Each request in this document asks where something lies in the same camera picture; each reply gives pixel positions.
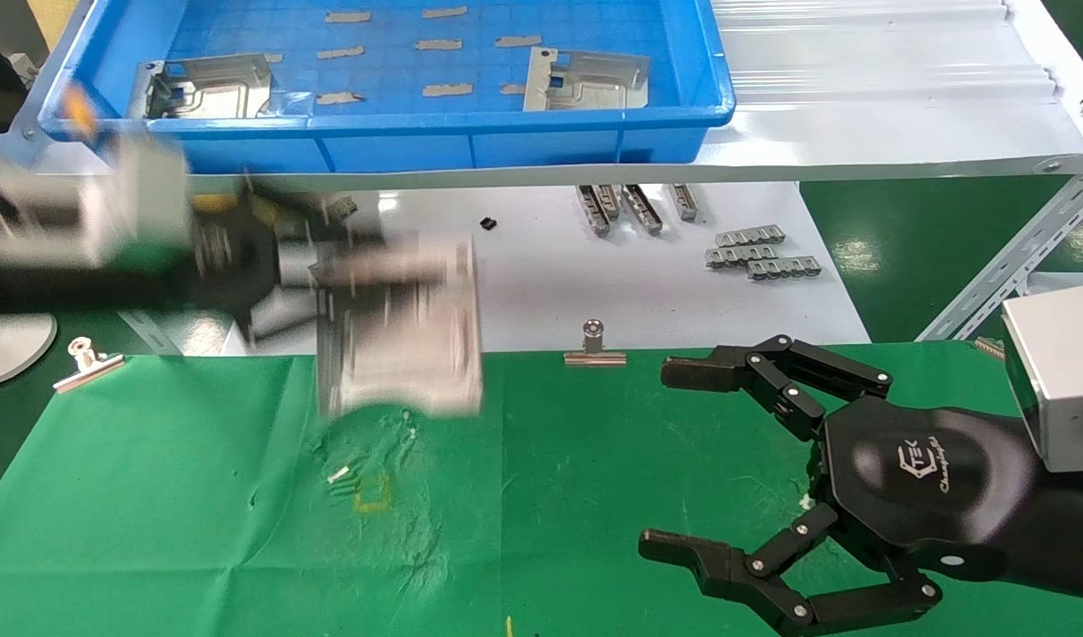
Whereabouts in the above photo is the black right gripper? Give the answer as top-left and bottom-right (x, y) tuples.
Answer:
(639, 334), (1038, 637)

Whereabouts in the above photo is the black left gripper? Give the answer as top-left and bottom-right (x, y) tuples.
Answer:
(183, 188), (449, 343)

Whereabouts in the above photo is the silver metal plate part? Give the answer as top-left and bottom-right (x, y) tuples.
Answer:
(522, 47), (653, 112)
(127, 53), (277, 120)
(316, 232), (485, 418)

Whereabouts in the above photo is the blue plastic bin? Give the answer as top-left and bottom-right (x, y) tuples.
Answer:
(37, 0), (737, 175)

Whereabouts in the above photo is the silver binder clip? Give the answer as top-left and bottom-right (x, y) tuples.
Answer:
(564, 318), (628, 367)
(53, 337), (125, 394)

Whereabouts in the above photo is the green cloth mat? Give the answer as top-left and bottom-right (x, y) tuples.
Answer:
(0, 341), (1083, 637)

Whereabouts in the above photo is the white metal shelf board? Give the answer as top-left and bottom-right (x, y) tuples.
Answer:
(0, 0), (1083, 197)

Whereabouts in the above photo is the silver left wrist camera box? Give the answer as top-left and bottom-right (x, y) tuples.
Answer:
(0, 133), (193, 271)

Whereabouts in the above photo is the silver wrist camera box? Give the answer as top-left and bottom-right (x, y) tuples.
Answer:
(0, 133), (193, 271)
(1002, 285), (1083, 476)

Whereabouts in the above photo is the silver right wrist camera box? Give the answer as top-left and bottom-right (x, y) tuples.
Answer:
(1002, 285), (1083, 476)

